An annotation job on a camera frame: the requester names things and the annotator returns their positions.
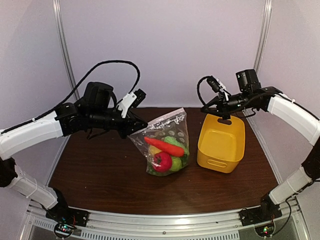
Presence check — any left aluminium frame post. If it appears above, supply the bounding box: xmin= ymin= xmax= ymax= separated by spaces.
xmin=52 ymin=0 xmax=76 ymax=89

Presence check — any right black camera cable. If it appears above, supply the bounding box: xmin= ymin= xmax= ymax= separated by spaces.
xmin=196 ymin=75 xmax=258 ymax=118

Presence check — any orange toy carrot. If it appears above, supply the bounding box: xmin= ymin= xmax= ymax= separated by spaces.
xmin=144 ymin=136 xmax=185 ymax=157

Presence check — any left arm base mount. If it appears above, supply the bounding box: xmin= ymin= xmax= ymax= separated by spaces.
xmin=43 ymin=188 xmax=89 ymax=227

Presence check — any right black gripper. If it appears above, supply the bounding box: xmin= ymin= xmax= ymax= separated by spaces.
xmin=200 ymin=90 xmax=253 ymax=120

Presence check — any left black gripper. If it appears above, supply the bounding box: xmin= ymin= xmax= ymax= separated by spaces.
xmin=88 ymin=107 xmax=148 ymax=139

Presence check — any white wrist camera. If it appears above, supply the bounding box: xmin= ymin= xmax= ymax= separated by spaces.
xmin=206 ymin=75 xmax=231 ymax=101
xmin=116 ymin=89 xmax=146 ymax=119

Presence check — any yellow plastic basket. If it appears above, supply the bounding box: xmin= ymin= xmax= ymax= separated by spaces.
xmin=197 ymin=114 xmax=246 ymax=174

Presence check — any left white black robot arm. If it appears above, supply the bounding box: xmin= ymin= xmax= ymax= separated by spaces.
xmin=0 ymin=82 xmax=147 ymax=222

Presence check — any yellow toy lemon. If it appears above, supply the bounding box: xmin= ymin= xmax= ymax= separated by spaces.
xmin=148 ymin=145 xmax=162 ymax=156

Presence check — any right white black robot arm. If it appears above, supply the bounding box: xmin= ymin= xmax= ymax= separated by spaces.
xmin=198 ymin=69 xmax=320 ymax=221

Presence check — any green toy apple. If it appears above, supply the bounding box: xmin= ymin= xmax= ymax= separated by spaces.
xmin=164 ymin=136 xmax=185 ymax=150

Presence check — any clear zip top bag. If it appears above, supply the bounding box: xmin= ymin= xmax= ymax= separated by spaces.
xmin=129 ymin=108 xmax=190 ymax=177

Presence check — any red toy apple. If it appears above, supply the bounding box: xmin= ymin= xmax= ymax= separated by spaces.
xmin=151 ymin=152 xmax=173 ymax=173

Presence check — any left black camera cable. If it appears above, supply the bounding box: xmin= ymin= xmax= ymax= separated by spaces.
xmin=32 ymin=59 xmax=141 ymax=118

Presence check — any black camera cable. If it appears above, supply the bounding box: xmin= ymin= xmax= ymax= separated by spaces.
xmin=196 ymin=75 xmax=258 ymax=118
xmin=32 ymin=59 xmax=141 ymax=118

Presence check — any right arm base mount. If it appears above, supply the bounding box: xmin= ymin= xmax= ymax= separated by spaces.
xmin=238 ymin=194 xmax=282 ymax=226

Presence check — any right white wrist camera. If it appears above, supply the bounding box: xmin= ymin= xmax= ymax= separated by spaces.
xmin=206 ymin=75 xmax=231 ymax=101

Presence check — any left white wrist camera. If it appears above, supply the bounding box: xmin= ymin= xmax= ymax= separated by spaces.
xmin=116 ymin=89 xmax=146 ymax=119

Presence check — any aluminium frame post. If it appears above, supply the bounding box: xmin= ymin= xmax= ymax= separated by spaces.
xmin=253 ymin=0 xmax=273 ymax=73
xmin=52 ymin=0 xmax=76 ymax=89

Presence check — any right aluminium frame post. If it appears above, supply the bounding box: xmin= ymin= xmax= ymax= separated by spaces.
xmin=253 ymin=0 xmax=273 ymax=73

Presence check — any aluminium front rail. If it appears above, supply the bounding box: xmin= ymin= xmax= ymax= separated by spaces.
xmin=18 ymin=200 xmax=311 ymax=240

